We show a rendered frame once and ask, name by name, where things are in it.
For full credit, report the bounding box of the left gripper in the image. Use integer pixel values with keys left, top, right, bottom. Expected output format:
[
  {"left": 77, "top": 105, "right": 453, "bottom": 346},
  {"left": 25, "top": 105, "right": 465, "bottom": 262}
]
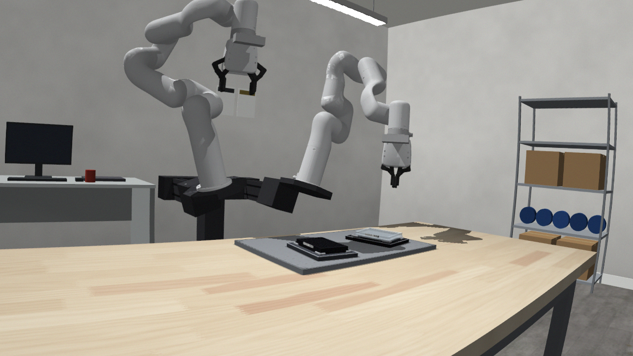
[{"left": 381, "top": 140, "right": 411, "bottom": 188}]

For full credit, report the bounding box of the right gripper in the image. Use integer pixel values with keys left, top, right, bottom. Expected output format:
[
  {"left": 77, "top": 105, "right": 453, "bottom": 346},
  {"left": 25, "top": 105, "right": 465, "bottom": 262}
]
[{"left": 212, "top": 38, "right": 267, "bottom": 95}]

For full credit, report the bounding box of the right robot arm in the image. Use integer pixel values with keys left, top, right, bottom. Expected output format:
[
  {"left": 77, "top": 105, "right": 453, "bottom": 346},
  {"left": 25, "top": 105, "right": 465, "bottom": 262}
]
[{"left": 123, "top": 0, "right": 266, "bottom": 192}]

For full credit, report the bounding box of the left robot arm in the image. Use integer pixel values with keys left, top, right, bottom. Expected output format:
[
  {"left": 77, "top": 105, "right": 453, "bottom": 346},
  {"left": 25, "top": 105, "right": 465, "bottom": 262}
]
[{"left": 293, "top": 51, "right": 413, "bottom": 187}]

